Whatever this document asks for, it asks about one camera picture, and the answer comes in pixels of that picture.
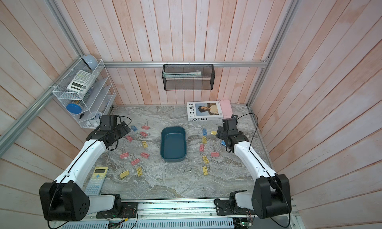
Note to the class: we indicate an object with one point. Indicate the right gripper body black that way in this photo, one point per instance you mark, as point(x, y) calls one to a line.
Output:
point(223, 135)

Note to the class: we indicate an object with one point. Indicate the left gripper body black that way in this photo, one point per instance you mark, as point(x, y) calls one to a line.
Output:
point(120, 130)

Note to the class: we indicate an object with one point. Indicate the yellow binder clip lowest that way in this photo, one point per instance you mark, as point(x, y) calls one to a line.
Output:
point(205, 170)

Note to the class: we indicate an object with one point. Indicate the teal plastic storage box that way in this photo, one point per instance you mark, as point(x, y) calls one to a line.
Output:
point(173, 144)

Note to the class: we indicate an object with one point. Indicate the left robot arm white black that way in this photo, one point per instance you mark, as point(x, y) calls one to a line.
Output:
point(63, 199)

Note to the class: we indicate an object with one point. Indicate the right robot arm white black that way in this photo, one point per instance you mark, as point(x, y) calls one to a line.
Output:
point(271, 193)

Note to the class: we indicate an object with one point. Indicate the pink case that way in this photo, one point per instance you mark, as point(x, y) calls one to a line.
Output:
point(226, 108)

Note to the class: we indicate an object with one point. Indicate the white cup on shelf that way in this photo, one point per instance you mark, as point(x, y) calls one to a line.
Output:
point(94, 118)

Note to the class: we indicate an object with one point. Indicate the white LOEWE book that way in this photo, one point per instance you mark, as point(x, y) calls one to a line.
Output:
point(204, 111)

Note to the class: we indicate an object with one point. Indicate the blue lid container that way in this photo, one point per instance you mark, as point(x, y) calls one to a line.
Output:
point(74, 108)

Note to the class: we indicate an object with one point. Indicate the yellow blue calculator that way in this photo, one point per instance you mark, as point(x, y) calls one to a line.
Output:
point(96, 181)

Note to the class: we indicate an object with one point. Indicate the white calculator on shelf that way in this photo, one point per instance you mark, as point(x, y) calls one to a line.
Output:
point(81, 82)

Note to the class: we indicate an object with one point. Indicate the papers in mesh basket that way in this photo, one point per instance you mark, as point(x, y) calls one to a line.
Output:
point(197, 74)

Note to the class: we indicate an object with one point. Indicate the white wire wall shelf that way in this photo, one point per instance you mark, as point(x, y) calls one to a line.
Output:
point(99, 97)

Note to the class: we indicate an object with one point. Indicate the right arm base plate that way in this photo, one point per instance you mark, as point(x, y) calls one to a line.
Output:
point(227, 208)

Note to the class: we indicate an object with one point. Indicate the black mesh wall basket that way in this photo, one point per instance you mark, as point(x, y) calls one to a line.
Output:
point(206, 82)

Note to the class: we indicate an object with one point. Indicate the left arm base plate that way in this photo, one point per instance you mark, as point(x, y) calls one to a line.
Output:
point(125, 210)

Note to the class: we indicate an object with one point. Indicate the aluminium front rail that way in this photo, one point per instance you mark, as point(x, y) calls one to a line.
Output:
point(172, 209)

